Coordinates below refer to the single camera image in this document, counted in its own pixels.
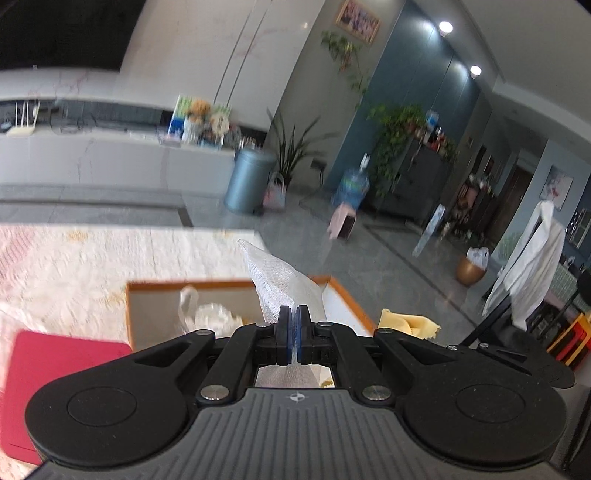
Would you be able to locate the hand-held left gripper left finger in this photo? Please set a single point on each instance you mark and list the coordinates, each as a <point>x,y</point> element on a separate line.
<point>285,337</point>

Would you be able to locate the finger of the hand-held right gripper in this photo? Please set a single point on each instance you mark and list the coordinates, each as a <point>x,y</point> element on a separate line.
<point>485,353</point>

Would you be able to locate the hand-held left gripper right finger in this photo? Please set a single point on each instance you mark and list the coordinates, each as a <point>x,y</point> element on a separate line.
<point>304,337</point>

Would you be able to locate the white mesh cloth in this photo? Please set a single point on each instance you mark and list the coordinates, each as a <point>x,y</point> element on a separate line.
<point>277,281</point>

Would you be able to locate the yellow cloth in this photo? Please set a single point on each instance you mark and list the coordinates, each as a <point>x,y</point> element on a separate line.
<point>406,323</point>

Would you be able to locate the orange cardboard box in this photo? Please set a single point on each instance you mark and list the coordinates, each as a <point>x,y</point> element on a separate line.
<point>152,314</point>

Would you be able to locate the yellow red stool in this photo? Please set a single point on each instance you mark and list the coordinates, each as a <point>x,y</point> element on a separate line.
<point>575,339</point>

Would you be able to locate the white plastic bag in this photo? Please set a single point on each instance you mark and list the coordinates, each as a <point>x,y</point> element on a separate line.
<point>212,316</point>

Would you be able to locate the gold vase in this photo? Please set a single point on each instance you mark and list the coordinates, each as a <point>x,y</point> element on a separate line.
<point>468,274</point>

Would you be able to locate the white hanging garment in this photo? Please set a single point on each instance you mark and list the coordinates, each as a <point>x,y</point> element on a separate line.
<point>531,267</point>

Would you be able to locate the pink heater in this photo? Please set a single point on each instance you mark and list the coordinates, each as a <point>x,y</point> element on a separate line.
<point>341,221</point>

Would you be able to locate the white packaged board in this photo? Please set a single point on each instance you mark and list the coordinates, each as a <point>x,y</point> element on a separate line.
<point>429,230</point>

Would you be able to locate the woven pink bag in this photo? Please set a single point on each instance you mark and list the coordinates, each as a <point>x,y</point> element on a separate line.
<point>274,194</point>

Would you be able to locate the dark plant stand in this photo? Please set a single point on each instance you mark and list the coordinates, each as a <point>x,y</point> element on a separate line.
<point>475,207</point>

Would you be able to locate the blue water bottle with pump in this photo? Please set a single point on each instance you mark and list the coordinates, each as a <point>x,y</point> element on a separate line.
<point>353,187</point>

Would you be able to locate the grey trash can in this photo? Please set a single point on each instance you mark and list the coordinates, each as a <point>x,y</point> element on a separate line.
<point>247,182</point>

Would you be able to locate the dark cabinet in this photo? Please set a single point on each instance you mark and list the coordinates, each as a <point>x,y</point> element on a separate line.
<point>425,184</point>

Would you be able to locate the long leaf potted plant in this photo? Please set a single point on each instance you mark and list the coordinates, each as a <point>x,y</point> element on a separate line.
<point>291,152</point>

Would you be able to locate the large green pothos plant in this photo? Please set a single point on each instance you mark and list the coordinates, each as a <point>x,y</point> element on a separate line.
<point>397,134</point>

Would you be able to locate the round decorative sign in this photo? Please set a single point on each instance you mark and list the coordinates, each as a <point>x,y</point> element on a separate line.
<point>220,122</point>

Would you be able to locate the red box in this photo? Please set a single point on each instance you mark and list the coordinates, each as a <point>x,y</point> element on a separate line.
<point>55,360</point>

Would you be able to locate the blue white bottle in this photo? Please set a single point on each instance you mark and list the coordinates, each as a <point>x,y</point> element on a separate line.
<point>431,121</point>

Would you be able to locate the teddy bear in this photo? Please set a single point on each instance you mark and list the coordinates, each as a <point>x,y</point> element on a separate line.
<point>199,108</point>

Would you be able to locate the marble television cabinet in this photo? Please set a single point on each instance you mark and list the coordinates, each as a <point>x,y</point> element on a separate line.
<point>115,157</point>

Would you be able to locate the painted picture board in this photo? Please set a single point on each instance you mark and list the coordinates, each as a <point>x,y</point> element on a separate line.
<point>180,110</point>

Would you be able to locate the ceiling spotlight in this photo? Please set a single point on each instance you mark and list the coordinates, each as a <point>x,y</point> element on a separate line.
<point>475,70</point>
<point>445,26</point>

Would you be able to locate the hanging vine plant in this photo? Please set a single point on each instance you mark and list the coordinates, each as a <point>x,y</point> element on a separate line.
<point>344,48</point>

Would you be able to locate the white router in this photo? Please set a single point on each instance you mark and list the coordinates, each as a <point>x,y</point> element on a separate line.
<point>22,131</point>

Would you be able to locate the black television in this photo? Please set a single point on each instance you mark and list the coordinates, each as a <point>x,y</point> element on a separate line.
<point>60,32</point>

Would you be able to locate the wall outlet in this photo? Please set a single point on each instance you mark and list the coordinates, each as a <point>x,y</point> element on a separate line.
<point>317,164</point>

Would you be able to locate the wall painting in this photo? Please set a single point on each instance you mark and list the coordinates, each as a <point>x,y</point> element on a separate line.
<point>557,187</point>

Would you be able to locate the framed wall photo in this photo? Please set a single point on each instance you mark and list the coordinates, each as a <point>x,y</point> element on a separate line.
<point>358,21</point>

